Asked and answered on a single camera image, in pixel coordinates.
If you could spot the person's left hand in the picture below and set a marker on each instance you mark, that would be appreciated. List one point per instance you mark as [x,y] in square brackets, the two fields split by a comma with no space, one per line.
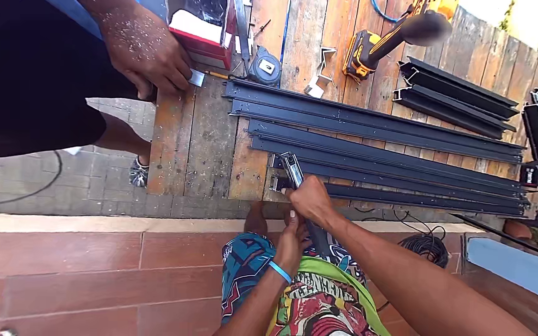
[288,248]

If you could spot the person's right hand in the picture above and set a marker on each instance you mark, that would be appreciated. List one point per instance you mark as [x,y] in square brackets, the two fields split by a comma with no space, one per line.
[313,198]

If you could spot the person's left thumb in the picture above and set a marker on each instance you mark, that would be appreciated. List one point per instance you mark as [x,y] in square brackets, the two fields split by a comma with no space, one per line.
[292,221]

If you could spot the person's left fingers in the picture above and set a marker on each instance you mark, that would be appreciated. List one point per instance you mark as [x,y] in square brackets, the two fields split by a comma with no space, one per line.
[306,234]

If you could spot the person's right fingers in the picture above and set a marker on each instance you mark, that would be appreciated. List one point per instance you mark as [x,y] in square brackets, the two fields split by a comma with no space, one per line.
[292,194]

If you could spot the person's right forearm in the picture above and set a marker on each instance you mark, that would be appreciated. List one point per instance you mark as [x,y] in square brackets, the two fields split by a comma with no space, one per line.
[407,268]

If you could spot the person's left forearm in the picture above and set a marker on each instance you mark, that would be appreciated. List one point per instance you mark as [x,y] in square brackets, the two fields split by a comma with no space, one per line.
[259,296]

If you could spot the person's legs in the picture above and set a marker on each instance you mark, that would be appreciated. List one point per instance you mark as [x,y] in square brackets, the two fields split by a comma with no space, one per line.
[245,252]

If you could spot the row of long black profiles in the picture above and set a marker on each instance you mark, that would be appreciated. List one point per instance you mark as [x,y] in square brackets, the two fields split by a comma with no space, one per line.
[371,154]

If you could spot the wooden plank table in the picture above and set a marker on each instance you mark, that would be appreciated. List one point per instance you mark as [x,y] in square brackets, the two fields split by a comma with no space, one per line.
[171,149]

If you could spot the gray tape measure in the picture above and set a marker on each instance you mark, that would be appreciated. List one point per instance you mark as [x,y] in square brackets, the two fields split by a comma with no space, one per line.
[265,67]

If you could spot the yellow pencil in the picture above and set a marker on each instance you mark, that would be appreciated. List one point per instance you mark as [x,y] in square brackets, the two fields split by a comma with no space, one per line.
[216,74]

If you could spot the small silver metal plate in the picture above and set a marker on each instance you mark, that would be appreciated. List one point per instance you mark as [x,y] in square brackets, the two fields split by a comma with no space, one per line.
[197,78]

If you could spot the red box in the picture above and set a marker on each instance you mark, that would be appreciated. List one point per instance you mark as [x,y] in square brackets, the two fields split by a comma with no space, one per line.
[208,52]

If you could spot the thin dark drill bit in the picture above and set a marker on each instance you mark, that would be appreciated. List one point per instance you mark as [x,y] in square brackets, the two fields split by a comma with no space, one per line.
[262,29]

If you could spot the short black profile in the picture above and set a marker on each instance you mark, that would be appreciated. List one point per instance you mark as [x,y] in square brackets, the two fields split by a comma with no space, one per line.
[460,87]
[451,111]

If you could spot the brown clay pot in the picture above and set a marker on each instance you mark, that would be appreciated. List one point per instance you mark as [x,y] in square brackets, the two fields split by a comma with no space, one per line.
[517,229]

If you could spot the light blue panel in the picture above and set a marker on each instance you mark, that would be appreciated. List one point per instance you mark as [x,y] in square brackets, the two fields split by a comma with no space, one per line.
[516,266]

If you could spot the silver metal bracket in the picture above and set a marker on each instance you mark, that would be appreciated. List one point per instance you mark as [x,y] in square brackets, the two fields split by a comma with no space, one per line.
[325,53]
[314,88]

